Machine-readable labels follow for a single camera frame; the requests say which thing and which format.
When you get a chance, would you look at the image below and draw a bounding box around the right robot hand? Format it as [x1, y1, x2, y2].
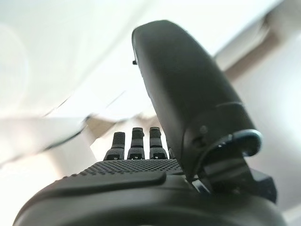
[14, 20, 286, 226]

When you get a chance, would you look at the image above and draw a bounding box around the bed with beige bedspread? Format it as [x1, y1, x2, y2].
[0, 0, 301, 165]

